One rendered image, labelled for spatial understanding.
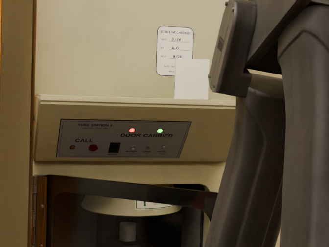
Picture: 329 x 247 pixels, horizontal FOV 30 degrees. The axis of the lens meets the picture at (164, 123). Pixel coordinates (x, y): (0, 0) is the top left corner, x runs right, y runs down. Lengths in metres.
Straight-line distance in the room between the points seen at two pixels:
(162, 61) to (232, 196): 0.54
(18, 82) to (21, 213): 0.29
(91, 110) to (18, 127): 0.55
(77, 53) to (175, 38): 0.16
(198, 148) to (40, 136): 0.24
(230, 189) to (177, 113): 0.42
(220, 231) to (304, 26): 0.20
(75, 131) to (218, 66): 0.46
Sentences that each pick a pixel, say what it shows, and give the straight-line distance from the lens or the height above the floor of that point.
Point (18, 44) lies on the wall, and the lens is 1.39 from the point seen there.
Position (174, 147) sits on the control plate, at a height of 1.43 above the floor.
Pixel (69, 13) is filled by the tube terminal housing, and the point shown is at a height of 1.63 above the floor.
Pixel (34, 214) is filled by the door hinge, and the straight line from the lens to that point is 0.96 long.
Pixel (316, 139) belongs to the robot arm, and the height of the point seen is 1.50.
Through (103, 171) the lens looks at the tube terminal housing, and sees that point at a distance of 0.98.
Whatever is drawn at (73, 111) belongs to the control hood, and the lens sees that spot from 0.86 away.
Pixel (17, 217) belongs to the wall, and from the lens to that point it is 1.42.
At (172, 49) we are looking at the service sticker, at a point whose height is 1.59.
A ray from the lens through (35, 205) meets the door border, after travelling 0.96.
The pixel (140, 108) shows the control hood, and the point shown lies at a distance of 0.87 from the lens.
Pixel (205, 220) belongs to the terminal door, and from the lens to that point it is 0.83.
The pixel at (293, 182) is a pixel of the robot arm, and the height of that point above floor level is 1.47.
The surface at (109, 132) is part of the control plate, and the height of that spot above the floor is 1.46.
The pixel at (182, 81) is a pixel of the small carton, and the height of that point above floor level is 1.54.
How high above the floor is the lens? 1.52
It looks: 3 degrees down
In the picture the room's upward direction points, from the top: 2 degrees clockwise
